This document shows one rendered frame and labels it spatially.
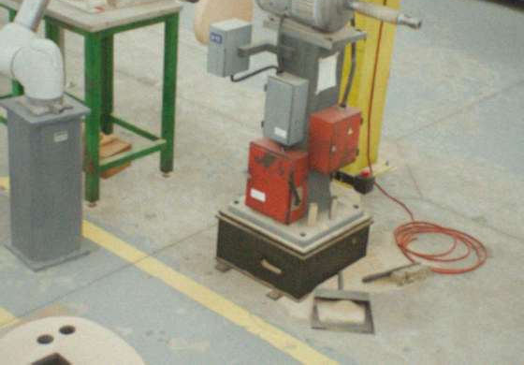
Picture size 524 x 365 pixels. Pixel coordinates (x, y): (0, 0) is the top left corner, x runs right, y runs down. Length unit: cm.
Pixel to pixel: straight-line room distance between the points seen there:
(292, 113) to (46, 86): 101
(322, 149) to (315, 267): 53
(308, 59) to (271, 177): 52
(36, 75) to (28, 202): 56
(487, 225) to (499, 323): 88
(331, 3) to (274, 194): 84
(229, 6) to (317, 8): 66
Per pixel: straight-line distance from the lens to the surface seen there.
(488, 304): 450
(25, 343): 224
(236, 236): 440
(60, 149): 424
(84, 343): 223
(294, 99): 401
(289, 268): 424
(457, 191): 544
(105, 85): 538
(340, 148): 413
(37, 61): 414
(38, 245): 441
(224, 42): 398
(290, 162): 407
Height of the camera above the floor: 234
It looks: 26 degrees down
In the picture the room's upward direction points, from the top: 5 degrees clockwise
